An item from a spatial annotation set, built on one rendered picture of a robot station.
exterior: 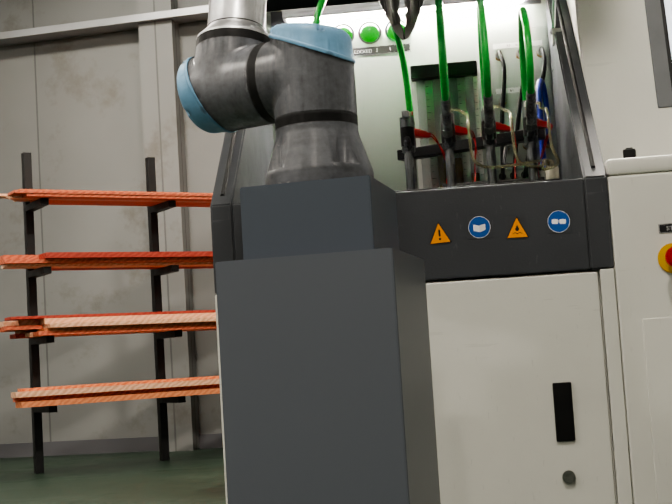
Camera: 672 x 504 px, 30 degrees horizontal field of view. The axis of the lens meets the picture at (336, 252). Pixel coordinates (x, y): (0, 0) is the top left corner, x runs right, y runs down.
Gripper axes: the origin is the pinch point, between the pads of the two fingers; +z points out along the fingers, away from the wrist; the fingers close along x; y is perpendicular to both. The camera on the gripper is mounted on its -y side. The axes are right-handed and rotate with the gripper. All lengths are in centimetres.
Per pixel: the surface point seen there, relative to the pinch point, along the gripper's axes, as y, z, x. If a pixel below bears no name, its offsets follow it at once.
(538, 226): 11.9, 39.1, 21.4
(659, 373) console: 12, 66, 40
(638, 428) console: 12, 75, 36
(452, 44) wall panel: -42.2, -7.5, 8.8
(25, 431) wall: -822, 106, -380
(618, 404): 12, 70, 33
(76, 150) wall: -815, -133, -321
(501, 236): 11.9, 40.4, 15.0
